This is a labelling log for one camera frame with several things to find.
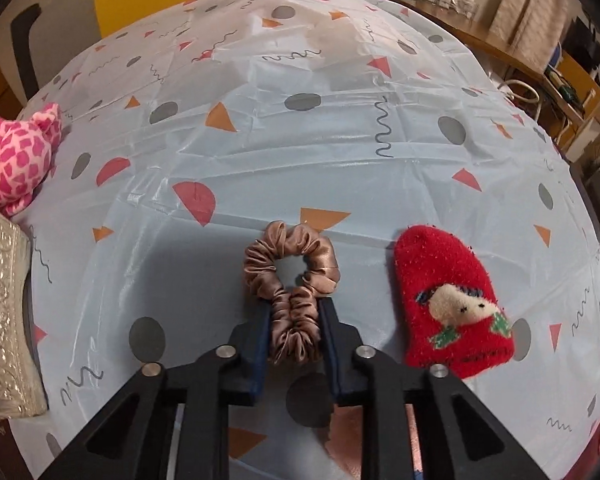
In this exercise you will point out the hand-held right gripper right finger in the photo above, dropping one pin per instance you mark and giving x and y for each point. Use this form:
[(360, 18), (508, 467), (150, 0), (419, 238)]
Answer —
[(332, 345)]

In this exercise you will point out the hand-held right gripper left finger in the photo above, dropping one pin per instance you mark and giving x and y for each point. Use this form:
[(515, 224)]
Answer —
[(257, 345)]

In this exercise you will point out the brown satin scrunchie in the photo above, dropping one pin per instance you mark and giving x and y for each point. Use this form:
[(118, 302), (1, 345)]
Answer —
[(320, 260)]

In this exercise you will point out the red fuzzy sock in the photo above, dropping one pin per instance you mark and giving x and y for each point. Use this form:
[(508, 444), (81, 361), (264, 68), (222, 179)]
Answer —
[(430, 265)]

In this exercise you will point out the light blue patterned tablecloth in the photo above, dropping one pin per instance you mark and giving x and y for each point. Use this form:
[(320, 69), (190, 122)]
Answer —
[(300, 160)]

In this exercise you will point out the silver embossed tissue box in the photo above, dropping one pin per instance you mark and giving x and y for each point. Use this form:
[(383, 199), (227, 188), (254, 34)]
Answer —
[(2, 320)]

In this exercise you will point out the pink spotted plush toy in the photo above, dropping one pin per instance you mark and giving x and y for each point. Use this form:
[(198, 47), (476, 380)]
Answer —
[(15, 160)]

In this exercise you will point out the wooden desk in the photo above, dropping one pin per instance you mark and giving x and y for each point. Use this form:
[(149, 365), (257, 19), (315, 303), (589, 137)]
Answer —
[(485, 35)]

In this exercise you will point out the clear plastic container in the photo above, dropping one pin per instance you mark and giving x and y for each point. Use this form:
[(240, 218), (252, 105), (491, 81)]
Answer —
[(465, 6)]

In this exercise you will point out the pink patterned curtain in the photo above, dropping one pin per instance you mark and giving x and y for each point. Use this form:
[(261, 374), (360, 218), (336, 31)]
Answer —
[(527, 5)]

